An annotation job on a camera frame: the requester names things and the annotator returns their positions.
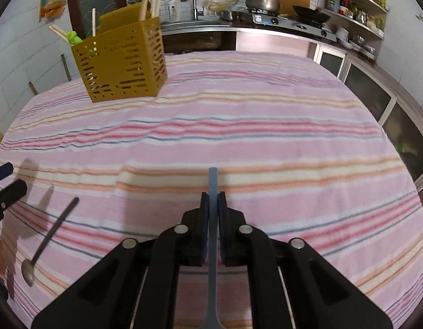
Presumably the green chopstick helper clip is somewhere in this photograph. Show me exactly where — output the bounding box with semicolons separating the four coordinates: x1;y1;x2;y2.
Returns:
65;31;85;46

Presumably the pink cabinet door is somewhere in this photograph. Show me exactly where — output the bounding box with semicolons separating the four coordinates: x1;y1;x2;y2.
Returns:
236;30;317;63

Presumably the metal corner shelf rack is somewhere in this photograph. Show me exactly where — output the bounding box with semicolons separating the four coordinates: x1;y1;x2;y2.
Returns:
318;0;389;59

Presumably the steel gas stove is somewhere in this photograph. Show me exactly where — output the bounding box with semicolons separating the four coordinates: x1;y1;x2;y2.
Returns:
250;11;338;42

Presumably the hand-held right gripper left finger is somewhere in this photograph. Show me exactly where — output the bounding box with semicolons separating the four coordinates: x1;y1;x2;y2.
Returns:
31;191;210;329

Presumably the glass door kitchen cabinet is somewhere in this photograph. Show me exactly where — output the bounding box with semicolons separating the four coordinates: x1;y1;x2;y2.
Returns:
308;39;423;192

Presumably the metal spoon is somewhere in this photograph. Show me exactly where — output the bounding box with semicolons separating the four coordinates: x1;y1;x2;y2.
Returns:
21;197;80;287

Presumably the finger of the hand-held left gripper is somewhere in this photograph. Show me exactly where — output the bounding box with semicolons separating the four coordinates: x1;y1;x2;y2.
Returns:
0;179;29;228
0;162;15;186

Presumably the pink striped tablecloth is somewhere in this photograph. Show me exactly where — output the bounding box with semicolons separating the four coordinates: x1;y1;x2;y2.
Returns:
0;51;423;329

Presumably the grey utensil handle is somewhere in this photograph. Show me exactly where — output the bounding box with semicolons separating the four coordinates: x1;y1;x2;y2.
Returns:
197;167;223;329

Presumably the yellow perforated utensil holder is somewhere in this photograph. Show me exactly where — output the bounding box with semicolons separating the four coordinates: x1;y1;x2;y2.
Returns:
70;5;168;104

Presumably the hanging plastic bag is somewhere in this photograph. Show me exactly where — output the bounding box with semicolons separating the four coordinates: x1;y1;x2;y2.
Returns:
39;0;67;20

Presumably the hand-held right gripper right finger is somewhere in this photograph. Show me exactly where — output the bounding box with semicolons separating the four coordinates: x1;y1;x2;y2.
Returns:
217;191;394;329

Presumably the steel cooking pot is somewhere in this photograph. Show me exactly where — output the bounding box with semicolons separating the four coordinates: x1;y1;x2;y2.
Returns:
244;0;286;13

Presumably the black wok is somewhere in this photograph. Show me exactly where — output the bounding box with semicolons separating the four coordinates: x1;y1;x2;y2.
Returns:
293;5;332;25

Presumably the steel kitchen sink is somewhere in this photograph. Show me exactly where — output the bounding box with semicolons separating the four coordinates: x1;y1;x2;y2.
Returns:
159;20;233;36

